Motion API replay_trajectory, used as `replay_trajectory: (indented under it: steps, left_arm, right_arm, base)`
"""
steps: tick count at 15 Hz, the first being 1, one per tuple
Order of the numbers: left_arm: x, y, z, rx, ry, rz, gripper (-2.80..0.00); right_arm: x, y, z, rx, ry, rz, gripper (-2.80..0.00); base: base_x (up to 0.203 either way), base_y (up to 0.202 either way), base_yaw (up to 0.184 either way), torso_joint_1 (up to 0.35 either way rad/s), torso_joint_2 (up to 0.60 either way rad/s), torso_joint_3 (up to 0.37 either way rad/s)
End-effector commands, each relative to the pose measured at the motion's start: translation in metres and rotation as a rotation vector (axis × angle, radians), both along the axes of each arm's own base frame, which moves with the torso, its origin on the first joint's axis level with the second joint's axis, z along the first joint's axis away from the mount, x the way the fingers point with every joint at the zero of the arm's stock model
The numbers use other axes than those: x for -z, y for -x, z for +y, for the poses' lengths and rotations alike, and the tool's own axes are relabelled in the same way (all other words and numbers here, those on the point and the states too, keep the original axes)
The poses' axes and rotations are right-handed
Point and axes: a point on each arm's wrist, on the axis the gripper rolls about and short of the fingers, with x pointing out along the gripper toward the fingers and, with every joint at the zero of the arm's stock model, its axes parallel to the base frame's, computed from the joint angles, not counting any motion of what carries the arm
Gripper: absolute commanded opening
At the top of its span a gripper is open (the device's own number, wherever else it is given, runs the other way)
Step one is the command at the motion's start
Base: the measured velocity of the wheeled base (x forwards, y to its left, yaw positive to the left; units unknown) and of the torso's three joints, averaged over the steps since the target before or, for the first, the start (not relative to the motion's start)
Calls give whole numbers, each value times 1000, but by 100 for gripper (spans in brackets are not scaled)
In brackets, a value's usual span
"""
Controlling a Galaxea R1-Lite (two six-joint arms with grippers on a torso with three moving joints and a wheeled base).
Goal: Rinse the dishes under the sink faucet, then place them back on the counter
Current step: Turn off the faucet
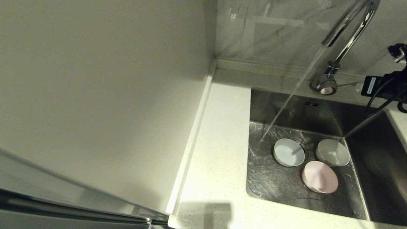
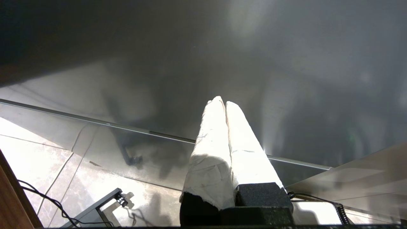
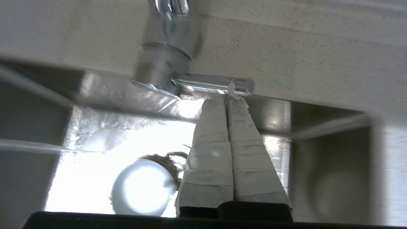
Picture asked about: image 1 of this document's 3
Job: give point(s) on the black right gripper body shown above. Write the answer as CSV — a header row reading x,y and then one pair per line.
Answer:
x,y
396,86

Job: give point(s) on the white ceramic bowl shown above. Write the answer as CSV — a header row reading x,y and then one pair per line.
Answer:
x,y
333,152

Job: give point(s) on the pink bowl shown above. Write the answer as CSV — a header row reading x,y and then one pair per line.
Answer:
x,y
320,177

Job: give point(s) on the light blue bowl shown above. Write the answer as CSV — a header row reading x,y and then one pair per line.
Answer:
x,y
287,152

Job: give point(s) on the stainless steel sink basin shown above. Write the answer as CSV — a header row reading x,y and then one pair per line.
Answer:
x,y
276,187

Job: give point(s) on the chrome gooseneck faucet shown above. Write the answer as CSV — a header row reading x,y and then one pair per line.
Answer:
x,y
327,83

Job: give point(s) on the running water stream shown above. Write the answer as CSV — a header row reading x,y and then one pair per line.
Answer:
x,y
294,93

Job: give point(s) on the white countertop upstand trim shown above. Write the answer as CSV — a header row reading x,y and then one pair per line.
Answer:
x,y
194,136

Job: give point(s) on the stainless steel appliance door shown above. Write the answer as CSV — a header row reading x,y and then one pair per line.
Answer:
x,y
47,203

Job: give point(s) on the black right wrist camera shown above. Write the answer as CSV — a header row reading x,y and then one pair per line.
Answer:
x,y
369,85

